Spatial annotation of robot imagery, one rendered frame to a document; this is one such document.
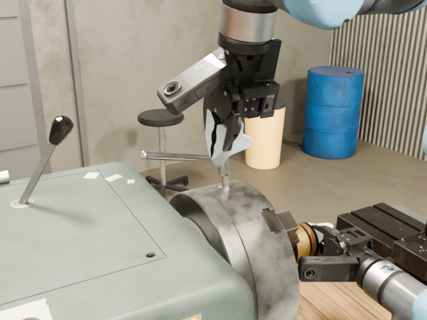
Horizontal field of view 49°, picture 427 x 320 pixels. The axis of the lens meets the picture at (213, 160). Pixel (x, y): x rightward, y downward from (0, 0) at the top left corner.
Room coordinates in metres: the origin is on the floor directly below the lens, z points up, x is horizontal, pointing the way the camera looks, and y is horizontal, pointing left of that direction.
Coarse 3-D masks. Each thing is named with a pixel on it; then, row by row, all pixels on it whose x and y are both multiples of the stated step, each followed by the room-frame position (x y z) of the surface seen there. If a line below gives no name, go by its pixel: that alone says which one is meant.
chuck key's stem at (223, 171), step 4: (228, 160) 0.81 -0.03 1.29; (224, 164) 0.81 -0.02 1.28; (228, 164) 0.81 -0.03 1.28; (220, 168) 0.81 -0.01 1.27; (224, 168) 0.81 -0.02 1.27; (228, 168) 0.81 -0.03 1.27; (220, 172) 0.81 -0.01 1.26; (224, 172) 0.80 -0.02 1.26; (228, 172) 0.81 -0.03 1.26; (224, 176) 0.81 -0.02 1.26; (224, 180) 0.81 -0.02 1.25; (228, 180) 0.81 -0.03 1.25; (224, 184) 0.80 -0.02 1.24; (228, 184) 0.81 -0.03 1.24
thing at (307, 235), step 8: (304, 224) 0.87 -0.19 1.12; (296, 232) 0.84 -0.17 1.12; (304, 232) 0.84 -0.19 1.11; (312, 232) 0.85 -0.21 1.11; (304, 240) 0.83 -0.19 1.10; (312, 240) 0.84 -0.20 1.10; (296, 248) 0.81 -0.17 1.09; (304, 248) 0.82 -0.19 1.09; (312, 248) 0.83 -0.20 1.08; (296, 256) 0.81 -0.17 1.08; (304, 256) 0.82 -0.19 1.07; (312, 256) 0.85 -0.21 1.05
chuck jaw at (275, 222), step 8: (264, 216) 0.73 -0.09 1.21; (272, 216) 0.73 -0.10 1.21; (280, 216) 0.75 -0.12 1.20; (288, 216) 0.76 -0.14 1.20; (272, 224) 0.72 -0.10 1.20; (280, 224) 0.72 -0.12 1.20; (288, 224) 0.74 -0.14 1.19; (296, 224) 0.75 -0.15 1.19; (288, 232) 0.74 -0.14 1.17; (296, 240) 0.80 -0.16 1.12
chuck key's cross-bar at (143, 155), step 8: (144, 152) 0.63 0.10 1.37; (152, 152) 0.64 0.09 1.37; (160, 152) 0.66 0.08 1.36; (168, 152) 0.68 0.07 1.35; (168, 160) 0.68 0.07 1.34; (176, 160) 0.69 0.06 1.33; (184, 160) 0.71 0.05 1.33; (192, 160) 0.72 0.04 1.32; (200, 160) 0.75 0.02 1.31; (208, 160) 0.77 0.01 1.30
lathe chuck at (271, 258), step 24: (216, 192) 0.77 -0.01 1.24; (240, 192) 0.78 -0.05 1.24; (240, 216) 0.71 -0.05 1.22; (264, 240) 0.68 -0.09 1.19; (288, 240) 0.70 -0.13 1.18; (264, 264) 0.66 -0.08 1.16; (288, 264) 0.67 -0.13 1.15; (264, 288) 0.64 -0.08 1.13; (288, 288) 0.66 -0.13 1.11; (264, 312) 0.63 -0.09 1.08; (288, 312) 0.66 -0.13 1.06
